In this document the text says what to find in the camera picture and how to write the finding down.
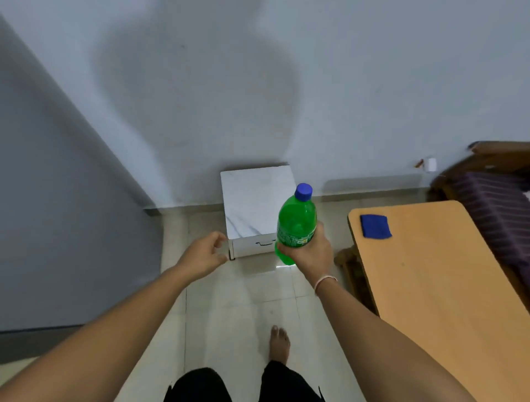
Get person's right forearm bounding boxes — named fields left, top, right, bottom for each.
left=315, top=277, right=477, bottom=402

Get black trousers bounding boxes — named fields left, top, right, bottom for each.
left=163, top=360, right=326, bottom=402

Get person's right foot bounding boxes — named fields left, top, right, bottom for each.
left=269, top=325, right=292, bottom=366

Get green plastic bottle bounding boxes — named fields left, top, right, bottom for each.
left=274, top=183, right=317, bottom=266

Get person's right hand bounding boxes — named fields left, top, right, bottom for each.
left=276, top=221, right=336, bottom=291

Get pink thread wrist band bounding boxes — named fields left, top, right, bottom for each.
left=313, top=274, right=338, bottom=295

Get person's left forearm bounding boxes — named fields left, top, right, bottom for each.
left=0, top=265, right=195, bottom=402

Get person's left hand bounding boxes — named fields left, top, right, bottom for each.
left=174, top=231, right=229, bottom=286

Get blue folded cloth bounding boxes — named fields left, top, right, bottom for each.
left=359, top=214, right=393, bottom=240

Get white marble drawer cabinet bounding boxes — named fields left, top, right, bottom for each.
left=219, top=165, right=299, bottom=261

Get wooden table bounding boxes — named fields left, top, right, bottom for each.
left=334, top=200, right=530, bottom=402

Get grey refrigerator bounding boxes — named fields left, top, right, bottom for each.
left=0, top=14, right=165, bottom=365

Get wooden sofa purple upholstery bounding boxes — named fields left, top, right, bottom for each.
left=428, top=140, right=530, bottom=311

